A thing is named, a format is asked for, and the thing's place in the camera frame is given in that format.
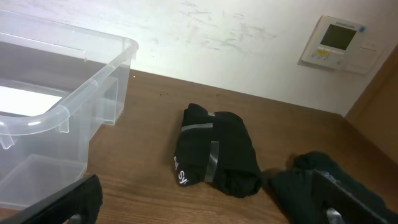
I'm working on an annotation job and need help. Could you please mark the white wall thermostat panel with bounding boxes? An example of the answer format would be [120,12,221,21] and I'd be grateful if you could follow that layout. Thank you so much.
[301,15,384,74]

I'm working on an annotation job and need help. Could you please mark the black garment with tape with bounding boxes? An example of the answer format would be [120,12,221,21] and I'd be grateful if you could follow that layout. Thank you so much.
[174,103,262,198]

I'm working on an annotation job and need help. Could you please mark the clear plastic storage bin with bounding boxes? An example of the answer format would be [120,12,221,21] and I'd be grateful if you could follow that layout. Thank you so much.
[1,10,139,210]

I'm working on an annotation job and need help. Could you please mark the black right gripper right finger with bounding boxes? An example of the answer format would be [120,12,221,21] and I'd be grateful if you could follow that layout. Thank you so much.
[312,170,397,224]

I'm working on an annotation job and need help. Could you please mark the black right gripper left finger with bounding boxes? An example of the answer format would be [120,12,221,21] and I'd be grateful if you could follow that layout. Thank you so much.
[1,174,103,224]

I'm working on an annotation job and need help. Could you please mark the white label inside bin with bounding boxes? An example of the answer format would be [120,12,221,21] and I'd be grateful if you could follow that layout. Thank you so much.
[1,86,62,116]

